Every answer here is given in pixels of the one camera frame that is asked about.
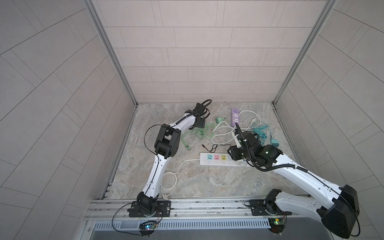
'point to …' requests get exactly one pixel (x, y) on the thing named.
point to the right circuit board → (276, 225)
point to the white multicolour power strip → (220, 159)
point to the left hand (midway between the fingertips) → (199, 120)
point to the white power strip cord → (167, 196)
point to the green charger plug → (219, 119)
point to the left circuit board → (148, 225)
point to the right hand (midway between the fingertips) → (229, 151)
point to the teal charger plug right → (275, 142)
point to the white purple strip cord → (232, 127)
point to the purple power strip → (235, 116)
